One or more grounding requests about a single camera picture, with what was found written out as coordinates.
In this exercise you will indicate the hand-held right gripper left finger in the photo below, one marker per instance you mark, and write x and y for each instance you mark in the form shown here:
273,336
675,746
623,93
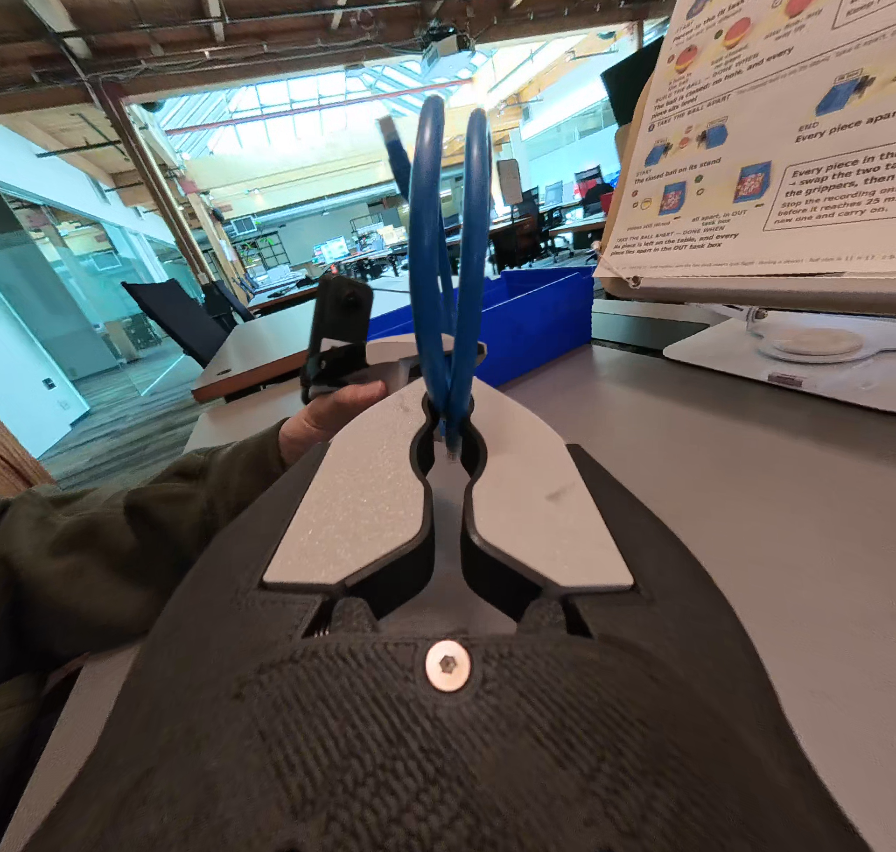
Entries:
350,502

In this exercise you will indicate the white stand base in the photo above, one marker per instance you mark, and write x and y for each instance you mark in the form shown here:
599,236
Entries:
840,383

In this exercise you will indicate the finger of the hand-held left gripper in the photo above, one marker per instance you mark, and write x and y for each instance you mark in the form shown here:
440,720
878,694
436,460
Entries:
483,353
392,351

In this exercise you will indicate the black monitor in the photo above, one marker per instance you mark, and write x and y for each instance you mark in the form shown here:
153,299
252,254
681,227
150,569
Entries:
630,85

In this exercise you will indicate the printed instruction sheet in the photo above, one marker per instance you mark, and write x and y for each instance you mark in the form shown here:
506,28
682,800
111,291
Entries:
756,131

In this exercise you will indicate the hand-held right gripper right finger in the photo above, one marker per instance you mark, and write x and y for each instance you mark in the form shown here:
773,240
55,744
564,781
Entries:
546,509

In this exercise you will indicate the ceiling projector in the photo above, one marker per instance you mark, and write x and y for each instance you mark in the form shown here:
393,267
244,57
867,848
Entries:
444,47

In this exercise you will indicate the grey panel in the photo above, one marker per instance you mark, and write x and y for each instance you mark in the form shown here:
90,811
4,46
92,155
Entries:
509,181

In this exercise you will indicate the blue plastic bin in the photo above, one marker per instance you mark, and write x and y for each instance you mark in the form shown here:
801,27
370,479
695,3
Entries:
532,320

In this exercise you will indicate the white desk wood edge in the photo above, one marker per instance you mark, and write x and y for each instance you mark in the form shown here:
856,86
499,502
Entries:
266,348

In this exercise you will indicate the lit computer monitor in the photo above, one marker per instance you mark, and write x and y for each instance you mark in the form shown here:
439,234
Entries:
329,250

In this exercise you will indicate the person's left hand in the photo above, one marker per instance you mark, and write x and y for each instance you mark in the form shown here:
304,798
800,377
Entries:
329,418

